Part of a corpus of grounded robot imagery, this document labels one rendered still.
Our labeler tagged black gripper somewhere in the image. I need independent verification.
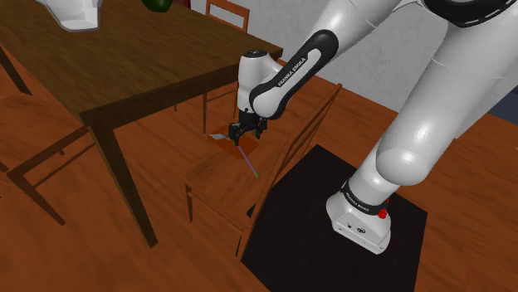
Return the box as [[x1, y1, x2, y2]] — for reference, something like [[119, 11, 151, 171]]
[[227, 108, 268, 147]]

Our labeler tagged orange flat board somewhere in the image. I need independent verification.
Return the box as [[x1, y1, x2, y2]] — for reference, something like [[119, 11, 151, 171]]
[[207, 124, 261, 160]]

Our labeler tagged purple pen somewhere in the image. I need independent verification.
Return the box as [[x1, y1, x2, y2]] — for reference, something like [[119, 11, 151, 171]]
[[236, 144, 260, 179]]

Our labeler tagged brown wooden chair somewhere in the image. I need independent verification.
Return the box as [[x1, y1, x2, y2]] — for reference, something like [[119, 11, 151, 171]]
[[183, 82, 344, 262], [173, 0, 251, 135]]

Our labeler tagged black robot stand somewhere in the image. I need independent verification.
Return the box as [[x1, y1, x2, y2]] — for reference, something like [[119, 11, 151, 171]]
[[240, 144, 429, 292]]

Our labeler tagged dark wooden table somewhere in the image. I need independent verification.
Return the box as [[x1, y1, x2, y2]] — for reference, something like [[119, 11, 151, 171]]
[[0, 0, 284, 249]]

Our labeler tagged dark green round object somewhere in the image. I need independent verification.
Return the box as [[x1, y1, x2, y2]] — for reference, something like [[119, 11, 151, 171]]
[[140, 0, 174, 13]]

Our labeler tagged white angular object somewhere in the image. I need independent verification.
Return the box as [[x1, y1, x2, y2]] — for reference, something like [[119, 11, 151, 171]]
[[35, 0, 103, 33]]

